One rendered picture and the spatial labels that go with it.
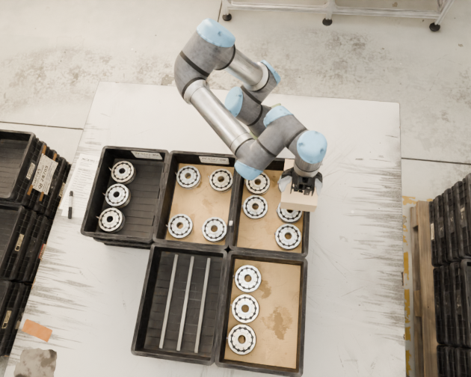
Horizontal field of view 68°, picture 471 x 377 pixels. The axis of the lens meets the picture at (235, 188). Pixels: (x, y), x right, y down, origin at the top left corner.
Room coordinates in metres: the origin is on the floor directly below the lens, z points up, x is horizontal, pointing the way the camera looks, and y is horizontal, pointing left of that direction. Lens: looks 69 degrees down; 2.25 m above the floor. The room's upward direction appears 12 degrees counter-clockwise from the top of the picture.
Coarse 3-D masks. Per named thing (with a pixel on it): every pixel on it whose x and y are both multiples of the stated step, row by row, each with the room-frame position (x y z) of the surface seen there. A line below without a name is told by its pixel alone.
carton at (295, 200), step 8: (288, 160) 0.49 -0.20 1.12; (288, 168) 0.46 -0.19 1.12; (288, 184) 0.40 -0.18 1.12; (288, 192) 0.38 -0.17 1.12; (296, 192) 0.37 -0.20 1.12; (280, 200) 0.38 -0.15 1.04; (288, 200) 0.35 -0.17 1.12; (296, 200) 0.34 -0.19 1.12; (304, 200) 0.33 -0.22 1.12; (312, 200) 0.33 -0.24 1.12; (280, 208) 0.35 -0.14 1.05; (288, 208) 0.34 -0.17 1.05; (296, 208) 0.33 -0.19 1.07; (304, 208) 0.32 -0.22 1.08; (312, 208) 0.31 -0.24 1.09
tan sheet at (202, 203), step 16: (176, 192) 0.58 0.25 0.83; (192, 192) 0.56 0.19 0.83; (208, 192) 0.55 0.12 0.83; (176, 208) 0.51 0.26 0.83; (192, 208) 0.49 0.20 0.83; (208, 208) 0.48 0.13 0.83; (224, 208) 0.46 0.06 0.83; (176, 240) 0.37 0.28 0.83; (192, 240) 0.35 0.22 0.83; (224, 240) 0.33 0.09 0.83
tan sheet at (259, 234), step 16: (272, 176) 0.56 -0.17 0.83; (272, 192) 0.49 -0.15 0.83; (256, 208) 0.43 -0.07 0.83; (272, 208) 0.42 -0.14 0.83; (240, 224) 0.38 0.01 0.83; (256, 224) 0.36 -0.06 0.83; (272, 224) 0.35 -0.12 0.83; (240, 240) 0.31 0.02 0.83; (256, 240) 0.30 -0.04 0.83; (272, 240) 0.28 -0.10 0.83
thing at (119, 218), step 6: (108, 210) 0.55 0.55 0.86; (114, 210) 0.54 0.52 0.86; (102, 216) 0.53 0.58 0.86; (120, 216) 0.51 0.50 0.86; (102, 222) 0.50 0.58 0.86; (114, 222) 0.49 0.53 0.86; (120, 222) 0.48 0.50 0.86; (102, 228) 0.48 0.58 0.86; (108, 228) 0.47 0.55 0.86; (114, 228) 0.46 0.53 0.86
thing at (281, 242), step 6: (282, 228) 0.32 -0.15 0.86; (288, 228) 0.31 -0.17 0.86; (294, 228) 0.31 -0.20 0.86; (276, 234) 0.30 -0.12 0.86; (294, 234) 0.28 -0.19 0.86; (300, 234) 0.28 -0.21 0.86; (276, 240) 0.28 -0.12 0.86; (282, 240) 0.27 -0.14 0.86; (294, 240) 0.26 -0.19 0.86; (300, 240) 0.25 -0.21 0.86; (282, 246) 0.25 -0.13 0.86; (288, 246) 0.24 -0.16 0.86; (294, 246) 0.24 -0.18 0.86
